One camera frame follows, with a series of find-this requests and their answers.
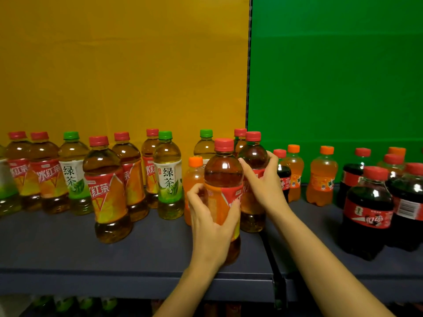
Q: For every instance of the orange-capped soda bottle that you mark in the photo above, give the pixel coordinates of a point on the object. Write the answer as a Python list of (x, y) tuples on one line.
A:
[(193, 181)]

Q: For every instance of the person's right hand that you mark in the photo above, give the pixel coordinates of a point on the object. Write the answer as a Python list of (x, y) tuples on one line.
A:
[(267, 191)]

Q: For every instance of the group of red-label tea bottles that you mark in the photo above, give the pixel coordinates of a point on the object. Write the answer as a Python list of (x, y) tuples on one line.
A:
[(150, 174)]

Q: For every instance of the orange backing board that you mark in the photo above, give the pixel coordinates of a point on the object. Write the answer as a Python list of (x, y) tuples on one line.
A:
[(115, 62)]

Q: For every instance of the dark grey shelf board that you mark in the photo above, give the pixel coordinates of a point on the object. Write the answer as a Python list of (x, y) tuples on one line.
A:
[(49, 247), (322, 224)]

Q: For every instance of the red-capped amber tea bottle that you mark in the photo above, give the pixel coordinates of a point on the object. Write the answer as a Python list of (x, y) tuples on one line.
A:
[(256, 155), (18, 171), (223, 168), (46, 174), (132, 181), (105, 194)]

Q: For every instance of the green-capped pale tea bottle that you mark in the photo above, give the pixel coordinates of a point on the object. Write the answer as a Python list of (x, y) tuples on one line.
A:
[(168, 181), (205, 145)]

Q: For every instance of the person's left hand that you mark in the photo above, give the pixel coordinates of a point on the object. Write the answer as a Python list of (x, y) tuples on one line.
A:
[(211, 241)]

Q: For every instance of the person's right forearm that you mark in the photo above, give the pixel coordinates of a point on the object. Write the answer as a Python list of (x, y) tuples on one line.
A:
[(324, 267)]

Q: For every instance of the red-capped black cola bottle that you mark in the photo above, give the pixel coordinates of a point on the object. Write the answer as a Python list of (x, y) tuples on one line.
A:
[(408, 221), (283, 181), (366, 221)]

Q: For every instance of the group of orange soda bottles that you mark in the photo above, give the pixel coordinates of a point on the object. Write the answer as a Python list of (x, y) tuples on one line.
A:
[(322, 181)]

